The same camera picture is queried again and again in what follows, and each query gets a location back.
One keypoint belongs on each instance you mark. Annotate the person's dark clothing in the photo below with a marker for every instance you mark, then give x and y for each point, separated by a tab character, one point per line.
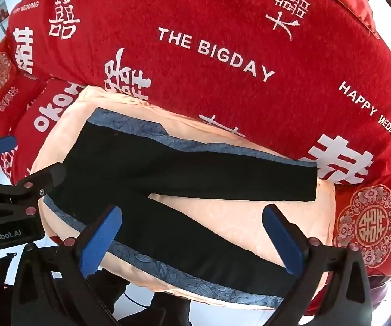
110	285

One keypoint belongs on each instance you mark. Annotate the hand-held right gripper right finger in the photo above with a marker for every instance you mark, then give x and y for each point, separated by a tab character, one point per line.
284	241

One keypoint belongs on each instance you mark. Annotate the red printed blanket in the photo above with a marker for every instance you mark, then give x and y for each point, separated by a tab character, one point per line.
216	13

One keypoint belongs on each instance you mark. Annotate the red pillow with white print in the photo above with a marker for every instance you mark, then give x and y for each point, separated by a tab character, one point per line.
42	108

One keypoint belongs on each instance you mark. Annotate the dark purple cloth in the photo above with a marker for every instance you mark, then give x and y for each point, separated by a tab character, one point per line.
380	292

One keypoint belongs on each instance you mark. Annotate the black pants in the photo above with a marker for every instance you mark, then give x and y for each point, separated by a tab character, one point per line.
182	173

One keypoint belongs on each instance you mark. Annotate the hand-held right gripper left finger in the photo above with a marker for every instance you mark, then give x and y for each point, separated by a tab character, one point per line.
98	242

